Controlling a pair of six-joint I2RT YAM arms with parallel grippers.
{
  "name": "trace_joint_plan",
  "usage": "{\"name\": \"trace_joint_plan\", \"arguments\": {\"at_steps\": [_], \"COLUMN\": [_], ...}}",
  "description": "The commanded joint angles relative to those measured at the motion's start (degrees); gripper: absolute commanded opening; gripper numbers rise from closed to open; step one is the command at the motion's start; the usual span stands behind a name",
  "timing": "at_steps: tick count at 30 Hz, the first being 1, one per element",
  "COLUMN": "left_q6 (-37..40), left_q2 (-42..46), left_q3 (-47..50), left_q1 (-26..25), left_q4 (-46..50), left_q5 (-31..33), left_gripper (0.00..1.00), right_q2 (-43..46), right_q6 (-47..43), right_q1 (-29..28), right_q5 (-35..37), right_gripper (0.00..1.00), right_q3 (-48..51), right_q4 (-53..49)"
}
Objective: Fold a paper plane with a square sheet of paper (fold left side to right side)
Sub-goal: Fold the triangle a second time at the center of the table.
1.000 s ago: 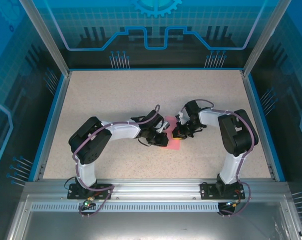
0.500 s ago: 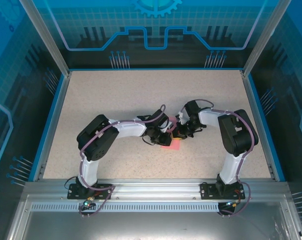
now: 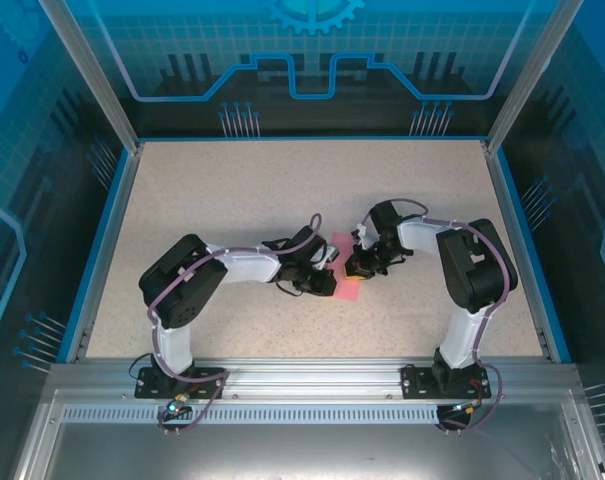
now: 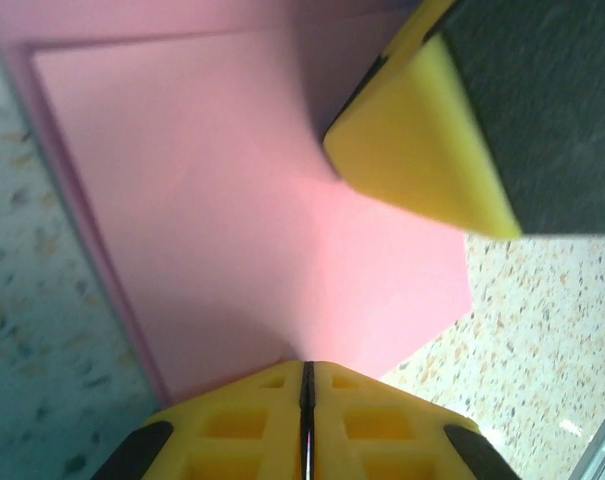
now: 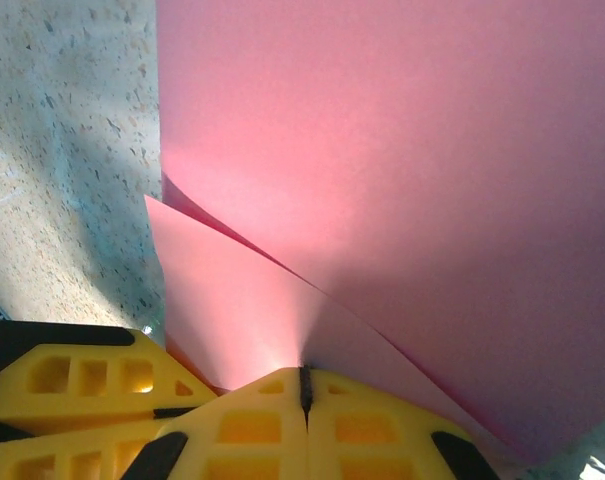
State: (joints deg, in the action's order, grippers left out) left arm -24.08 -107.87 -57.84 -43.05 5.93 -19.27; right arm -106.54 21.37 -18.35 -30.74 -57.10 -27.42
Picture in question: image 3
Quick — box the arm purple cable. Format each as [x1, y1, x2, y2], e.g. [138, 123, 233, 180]
[146, 213, 326, 436]
[357, 198, 513, 434]

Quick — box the aluminium frame post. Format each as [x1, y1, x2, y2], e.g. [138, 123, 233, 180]
[36, 0, 143, 151]
[484, 0, 586, 151]

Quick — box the brass cable connector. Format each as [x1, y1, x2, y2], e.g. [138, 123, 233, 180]
[451, 398, 484, 417]
[165, 392, 191, 416]

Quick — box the left aluminium side rail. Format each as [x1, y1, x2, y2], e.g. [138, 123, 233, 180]
[73, 142, 146, 364]

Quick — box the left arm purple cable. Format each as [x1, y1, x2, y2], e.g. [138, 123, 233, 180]
[146, 213, 326, 436]

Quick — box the right blue border strip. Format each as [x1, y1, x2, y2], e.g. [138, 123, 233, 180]
[496, 149, 574, 364]

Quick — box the left aluminium frame post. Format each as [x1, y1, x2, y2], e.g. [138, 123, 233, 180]
[36, 0, 143, 151]

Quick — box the aluminium mounting rail beam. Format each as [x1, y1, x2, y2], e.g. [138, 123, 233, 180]
[46, 357, 581, 401]

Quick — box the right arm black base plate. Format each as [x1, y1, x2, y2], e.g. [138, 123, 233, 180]
[400, 363, 498, 400]

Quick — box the left blue border strip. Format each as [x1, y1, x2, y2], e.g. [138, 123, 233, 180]
[55, 149, 131, 364]

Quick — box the right aluminium frame post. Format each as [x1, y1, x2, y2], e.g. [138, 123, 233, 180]
[484, 0, 586, 151]

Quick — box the left brass cable connector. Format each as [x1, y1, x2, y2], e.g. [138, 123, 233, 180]
[165, 392, 191, 416]

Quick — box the right brass cable connector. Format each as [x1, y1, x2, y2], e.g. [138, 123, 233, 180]
[451, 398, 484, 417]

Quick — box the grey metal tray panel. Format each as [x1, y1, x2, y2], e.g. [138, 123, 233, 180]
[11, 389, 605, 480]

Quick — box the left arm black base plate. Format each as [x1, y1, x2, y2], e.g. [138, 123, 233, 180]
[134, 366, 228, 401]

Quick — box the slotted grey cable duct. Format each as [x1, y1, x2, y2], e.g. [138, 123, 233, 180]
[60, 405, 451, 426]

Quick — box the blue border strip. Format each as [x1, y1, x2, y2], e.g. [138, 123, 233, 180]
[55, 149, 131, 364]
[496, 149, 574, 364]

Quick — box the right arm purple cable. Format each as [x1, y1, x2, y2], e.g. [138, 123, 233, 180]
[357, 198, 513, 434]

